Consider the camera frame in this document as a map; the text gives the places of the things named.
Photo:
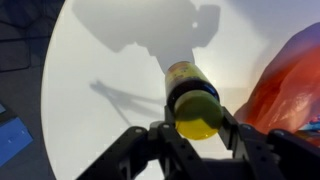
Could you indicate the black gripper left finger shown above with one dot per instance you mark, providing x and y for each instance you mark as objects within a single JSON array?
[{"x": 173, "y": 150}]

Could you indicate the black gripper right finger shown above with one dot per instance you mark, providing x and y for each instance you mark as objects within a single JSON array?
[{"x": 260, "y": 153}]

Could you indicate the brown medicine bottle yellow lid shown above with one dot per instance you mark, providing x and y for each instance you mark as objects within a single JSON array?
[{"x": 195, "y": 106}]

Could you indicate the orange plastic bag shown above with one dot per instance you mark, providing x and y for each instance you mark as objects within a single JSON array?
[{"x": 286, "y": 90}]

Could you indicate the blue flat box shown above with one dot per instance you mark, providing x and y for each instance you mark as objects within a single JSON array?
[{"x": 13, "y": 140}]

